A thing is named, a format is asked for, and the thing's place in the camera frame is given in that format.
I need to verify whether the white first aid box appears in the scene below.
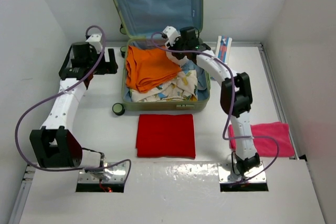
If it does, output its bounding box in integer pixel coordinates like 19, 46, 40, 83
209, 35, 233, 81

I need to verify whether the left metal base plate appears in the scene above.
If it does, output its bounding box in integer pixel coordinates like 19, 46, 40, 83
78, 162, 129, 184

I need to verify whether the red cloth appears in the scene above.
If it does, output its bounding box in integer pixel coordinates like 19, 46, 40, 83
135, 114, 196, 159

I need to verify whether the white patterned garment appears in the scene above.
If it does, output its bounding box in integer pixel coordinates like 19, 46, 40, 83
129, 70, 198, 102

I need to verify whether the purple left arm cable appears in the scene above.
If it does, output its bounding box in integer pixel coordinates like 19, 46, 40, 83
14, 25, 132, 186

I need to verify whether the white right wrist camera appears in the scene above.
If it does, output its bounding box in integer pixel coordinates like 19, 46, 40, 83
162, 26, 180, 48

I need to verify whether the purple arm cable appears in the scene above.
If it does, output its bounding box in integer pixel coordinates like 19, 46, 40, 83
14, 25, 132, 186
150, 31, 280, 186

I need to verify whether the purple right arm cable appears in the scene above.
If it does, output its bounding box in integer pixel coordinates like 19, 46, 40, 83
150, 31, 280, 186

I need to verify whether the pink towel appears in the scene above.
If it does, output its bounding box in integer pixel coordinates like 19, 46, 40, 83
228, 121, 296, 157

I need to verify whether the orange shirt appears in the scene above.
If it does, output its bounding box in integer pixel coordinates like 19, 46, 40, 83
125, 46, 181, 93

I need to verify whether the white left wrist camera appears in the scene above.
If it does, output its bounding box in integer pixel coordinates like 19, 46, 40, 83
86, 34, 103, 54

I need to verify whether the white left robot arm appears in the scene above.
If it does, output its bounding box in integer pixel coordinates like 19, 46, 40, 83
29, 40, 110, 170

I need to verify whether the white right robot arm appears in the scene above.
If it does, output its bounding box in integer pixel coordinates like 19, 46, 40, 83
163, 26, 260, 180

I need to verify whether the green suitcase with blue lining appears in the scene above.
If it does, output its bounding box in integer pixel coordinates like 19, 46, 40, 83
96, 0, 212, 116

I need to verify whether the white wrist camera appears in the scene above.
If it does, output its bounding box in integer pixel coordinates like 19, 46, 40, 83
86, 34, 103, 54
162, 26, 180, 48

